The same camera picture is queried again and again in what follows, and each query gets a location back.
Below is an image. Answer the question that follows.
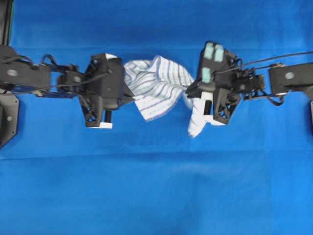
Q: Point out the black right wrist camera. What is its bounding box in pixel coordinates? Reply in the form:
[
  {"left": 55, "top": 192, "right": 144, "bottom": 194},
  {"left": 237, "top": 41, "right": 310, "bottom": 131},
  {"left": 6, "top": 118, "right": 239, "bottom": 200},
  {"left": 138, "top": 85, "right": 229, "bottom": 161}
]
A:
[{"left": 194, "top": 41, "right": 238, "bottom": 91}]

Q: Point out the black frame post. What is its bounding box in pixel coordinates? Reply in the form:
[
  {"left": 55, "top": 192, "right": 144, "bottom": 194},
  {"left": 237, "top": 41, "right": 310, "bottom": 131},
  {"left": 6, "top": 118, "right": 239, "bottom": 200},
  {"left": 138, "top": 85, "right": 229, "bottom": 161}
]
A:
[{"left": 0, "top": 0, "right": 14, "bottom": 46}]

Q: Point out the black left camera cable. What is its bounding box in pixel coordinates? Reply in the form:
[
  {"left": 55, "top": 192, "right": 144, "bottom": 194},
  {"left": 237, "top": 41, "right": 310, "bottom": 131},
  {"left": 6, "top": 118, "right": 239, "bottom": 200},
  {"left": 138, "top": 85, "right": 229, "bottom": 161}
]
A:
[{"left": 56, "top": 70, "right": 113, "bottom": 88}]

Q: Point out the white blue striped towel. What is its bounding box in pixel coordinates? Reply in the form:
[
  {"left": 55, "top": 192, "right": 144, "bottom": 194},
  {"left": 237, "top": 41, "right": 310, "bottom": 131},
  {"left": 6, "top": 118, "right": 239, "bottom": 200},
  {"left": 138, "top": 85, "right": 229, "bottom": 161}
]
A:
[{"left": 123, "top": 55, "right": 208, "bottom": 139}]

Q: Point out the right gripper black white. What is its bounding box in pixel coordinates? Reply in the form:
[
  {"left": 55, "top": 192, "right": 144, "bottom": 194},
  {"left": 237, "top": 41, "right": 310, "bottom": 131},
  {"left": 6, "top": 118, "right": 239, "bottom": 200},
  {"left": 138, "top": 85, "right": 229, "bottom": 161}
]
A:
[{"left": 185, "top": 52, "right": 266, "bottom": 127}]

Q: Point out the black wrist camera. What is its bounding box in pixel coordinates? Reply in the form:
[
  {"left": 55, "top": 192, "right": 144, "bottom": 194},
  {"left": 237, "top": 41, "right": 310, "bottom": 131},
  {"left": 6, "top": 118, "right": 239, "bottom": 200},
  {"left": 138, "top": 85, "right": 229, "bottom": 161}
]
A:
[
  {"left": 194, "top": 41, "right": 238, "bottom": 91},
  {"left": 97, "top": 58, "right": 125, "bottom": 110}
]

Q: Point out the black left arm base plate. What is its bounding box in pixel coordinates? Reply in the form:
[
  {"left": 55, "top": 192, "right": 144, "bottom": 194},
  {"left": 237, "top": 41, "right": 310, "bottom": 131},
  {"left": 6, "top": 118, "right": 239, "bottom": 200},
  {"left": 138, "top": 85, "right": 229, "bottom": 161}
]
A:
[{"left": 0, "top": 89, "right": 19, "bottom": 148}]

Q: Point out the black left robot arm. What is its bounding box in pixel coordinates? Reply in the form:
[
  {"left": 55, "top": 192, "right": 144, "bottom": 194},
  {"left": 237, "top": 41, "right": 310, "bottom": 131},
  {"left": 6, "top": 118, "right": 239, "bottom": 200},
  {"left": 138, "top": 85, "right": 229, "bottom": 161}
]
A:
[{"left": 0, "top": 46, "right": 134, "bottom": 129}]

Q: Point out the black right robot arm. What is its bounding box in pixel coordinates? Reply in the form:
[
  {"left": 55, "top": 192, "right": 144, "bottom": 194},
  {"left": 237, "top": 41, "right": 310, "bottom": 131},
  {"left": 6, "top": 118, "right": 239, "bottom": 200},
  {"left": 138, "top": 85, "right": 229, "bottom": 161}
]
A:
[{"left": 186, "top": 51, "right": 313, "bottom": 125}]

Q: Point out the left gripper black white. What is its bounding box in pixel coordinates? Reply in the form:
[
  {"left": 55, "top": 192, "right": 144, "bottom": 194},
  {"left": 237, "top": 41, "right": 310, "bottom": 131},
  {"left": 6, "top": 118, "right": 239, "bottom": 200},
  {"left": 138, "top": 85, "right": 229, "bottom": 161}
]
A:
[{"left": 57, "top": 53, "right": 134, "bottom": 129}]

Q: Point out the black right camera cable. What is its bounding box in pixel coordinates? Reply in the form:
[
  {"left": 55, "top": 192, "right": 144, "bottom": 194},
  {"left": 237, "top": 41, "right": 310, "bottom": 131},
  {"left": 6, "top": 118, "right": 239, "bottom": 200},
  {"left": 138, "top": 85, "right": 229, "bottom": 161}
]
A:
[{"left": 214, "top": 50, "right": 313, "bottom": 75}]

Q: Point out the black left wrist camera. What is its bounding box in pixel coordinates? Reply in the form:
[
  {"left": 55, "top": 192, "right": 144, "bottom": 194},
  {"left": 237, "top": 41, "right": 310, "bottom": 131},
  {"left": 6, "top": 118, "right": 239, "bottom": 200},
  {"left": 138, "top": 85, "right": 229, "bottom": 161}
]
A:
[{"left": 97, "top": 58, "right": 125, "bottom": 110}]

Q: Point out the blue table cloth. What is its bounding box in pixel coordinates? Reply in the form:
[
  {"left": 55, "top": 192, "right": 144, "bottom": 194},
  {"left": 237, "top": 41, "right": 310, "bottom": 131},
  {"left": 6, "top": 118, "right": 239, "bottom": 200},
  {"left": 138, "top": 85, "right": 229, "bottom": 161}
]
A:
[{"left": 0, "top": 0, "right": 313, "bottom": 235}]

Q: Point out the black camera cable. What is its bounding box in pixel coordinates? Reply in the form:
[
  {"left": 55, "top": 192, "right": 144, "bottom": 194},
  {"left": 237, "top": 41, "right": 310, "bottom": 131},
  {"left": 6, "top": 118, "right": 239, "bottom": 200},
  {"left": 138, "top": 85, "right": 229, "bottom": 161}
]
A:
[
  {"left": 214, "top": 50, "right": 313, "bottom": 75},
  {"left": 56, "top": 70, "right": 113, "bottom": 88}
]

